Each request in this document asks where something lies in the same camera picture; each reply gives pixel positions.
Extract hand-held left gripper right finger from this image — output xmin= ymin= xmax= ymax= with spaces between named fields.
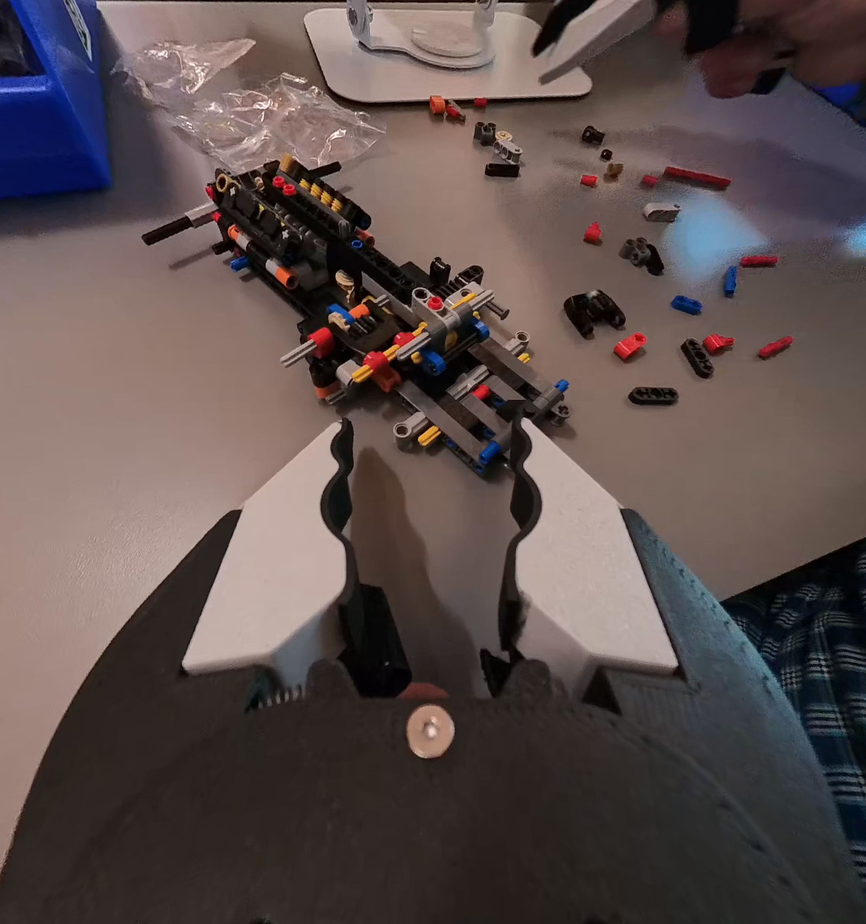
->
xmin=479 ymin=417 xmax=678 ymax=701

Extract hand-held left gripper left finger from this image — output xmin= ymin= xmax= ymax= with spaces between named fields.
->
xmin=182 ymin=417 xmax=412 ymax=697

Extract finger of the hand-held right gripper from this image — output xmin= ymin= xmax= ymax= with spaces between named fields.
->
xmin=532 ymin=0 xmax=659 ymax=85

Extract lego pieces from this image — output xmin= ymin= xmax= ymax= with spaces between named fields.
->
xmin=429 ymin=94 xmax=795 ymax=407

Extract black lego frame piece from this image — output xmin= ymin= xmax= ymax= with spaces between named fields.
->
xmin=563 ymin=289 xmax=627 ymax=339

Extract lego car chassis build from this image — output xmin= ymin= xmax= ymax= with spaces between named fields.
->
xmin=142 ymin=155 xmax=572 ymax=477

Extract person's right hand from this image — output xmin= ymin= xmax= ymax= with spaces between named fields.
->
xmin=660 ymin=0 xmax=866 ymax=98

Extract person's plaid shirt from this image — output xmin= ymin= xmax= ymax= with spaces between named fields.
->
xmin=722 ymin=530 xmax=866 ymax=914

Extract clear plastic bag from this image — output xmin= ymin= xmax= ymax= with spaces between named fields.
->
xmin=111 ymin=38 xmax=257 ymax=98
xmin=162 ymin=72 xmax=387 ymax=174

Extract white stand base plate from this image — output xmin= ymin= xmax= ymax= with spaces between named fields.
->
xmin=304 ymin=0 xmax=593 ymax=103

